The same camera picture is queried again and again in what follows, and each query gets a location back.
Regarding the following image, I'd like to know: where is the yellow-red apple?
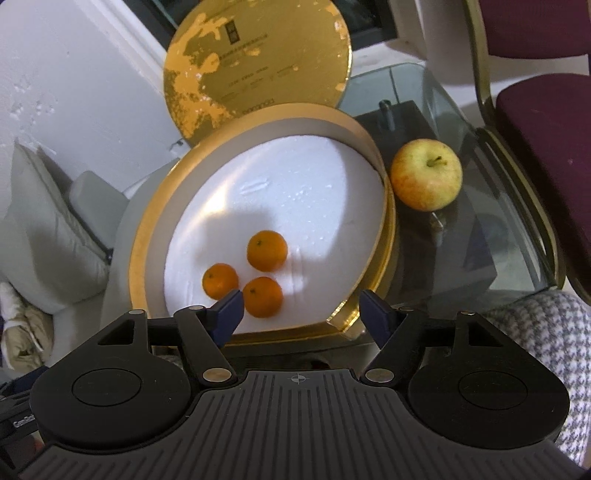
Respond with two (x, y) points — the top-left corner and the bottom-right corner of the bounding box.
(391, 138), (463, 212)

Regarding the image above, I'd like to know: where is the beige quilted cloth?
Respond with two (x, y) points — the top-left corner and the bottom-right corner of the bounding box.
(0, 281), (54, 370)

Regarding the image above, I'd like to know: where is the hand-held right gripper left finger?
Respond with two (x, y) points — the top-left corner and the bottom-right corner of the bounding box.
(97, 290), (244, 387)

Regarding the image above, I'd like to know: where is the glass desktop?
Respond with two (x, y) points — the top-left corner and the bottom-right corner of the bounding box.
(342, 62), (561, 342)

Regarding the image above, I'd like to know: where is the gold round box lid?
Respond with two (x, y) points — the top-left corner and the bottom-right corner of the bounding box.
(164, 0), (354, 151)

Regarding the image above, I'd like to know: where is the houndstooth cloth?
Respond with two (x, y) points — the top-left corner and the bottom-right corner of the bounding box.
(480, 291), (591, 467)

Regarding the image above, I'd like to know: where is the maroon chair with gold frame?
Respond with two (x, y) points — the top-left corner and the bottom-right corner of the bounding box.
(464, 0), (591, 319)

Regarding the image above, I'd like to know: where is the white sofa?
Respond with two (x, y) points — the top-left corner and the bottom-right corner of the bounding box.
(51, 159), (183, 365)

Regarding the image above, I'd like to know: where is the dark framed window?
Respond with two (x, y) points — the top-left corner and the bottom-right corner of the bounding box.
(122, 0), (400, 49)

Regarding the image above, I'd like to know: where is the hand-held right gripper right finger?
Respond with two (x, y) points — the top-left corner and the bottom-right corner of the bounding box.
(359, 290), (504, 386)

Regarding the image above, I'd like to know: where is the white foam box insert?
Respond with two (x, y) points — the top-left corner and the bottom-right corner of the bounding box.
(164, 134), (386, 333)

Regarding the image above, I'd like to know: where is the white cushion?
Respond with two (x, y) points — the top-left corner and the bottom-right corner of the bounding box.
(0, 141), (112, 315)

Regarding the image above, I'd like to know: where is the gold round gift box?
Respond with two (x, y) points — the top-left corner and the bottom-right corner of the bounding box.
(128, 102), (397, 344)

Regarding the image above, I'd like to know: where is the small orange tangerine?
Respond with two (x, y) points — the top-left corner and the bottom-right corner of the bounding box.
(242, 277), (284, 318)
(202, 263), (240, 300)
(247, 230), (289, 272)

